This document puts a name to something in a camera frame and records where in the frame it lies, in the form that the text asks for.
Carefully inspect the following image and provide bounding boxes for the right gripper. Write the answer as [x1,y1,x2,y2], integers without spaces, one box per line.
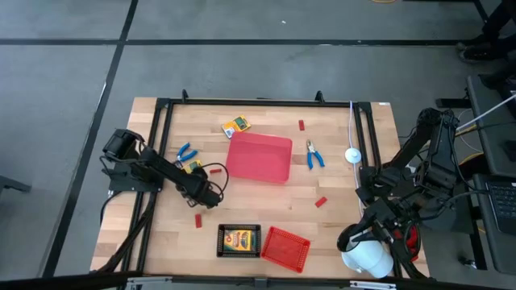
[364,199,416,242]

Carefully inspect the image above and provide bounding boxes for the blue-handled needle-nose pliers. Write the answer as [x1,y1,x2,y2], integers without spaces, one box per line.
[173,142,199,167]

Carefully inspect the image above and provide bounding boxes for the blue-handled combination pliers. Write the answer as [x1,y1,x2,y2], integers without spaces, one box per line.
[305,139,326,171]

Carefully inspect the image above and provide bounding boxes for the red and black work glove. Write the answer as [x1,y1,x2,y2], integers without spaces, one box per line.
[393,225,422,263]

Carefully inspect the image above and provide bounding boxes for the white cylinder lamp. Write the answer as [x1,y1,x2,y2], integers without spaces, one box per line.
[336,223,395,280]

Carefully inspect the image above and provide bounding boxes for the black mesh basket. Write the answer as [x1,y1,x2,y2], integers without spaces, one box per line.
[216,223,263,259]

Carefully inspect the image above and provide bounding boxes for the red translucent plastic tray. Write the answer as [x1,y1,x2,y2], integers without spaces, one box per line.
[224,130,293,184]

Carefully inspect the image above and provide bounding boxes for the white round puck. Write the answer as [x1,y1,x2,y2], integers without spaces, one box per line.
[343,147,363,165]

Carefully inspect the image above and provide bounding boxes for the red mesh basket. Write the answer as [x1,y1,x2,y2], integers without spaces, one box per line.
[260,225,312,275]

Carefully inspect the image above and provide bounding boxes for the dark grey laptop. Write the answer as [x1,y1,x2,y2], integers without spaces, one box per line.
[472,172,516,276]

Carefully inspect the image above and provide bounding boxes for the dark grey desk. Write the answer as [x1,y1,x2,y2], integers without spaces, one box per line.
[435,74,516,178]

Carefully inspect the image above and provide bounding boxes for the black furniture leg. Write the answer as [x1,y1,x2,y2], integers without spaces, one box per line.
[0,175,32,195]

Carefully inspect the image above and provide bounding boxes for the person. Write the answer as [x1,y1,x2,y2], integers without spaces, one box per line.
[456,0,516,89]

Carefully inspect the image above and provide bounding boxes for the black cable bundle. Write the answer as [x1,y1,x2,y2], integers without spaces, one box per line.
[96,192,156,275]
[393,249,428,280]

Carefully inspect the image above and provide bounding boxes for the silver aluminium bracket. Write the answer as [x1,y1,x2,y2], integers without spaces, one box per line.
[349,280,397,290]
[127,276,173,290]

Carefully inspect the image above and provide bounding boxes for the black aluminium frame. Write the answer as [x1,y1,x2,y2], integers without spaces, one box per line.
[92,89,431,283]

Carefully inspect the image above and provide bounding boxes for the thin white cable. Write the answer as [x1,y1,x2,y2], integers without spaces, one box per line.
[347,100,370,233]

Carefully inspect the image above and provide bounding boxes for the thick white cable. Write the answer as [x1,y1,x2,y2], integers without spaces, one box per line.
[454,93,516,133]

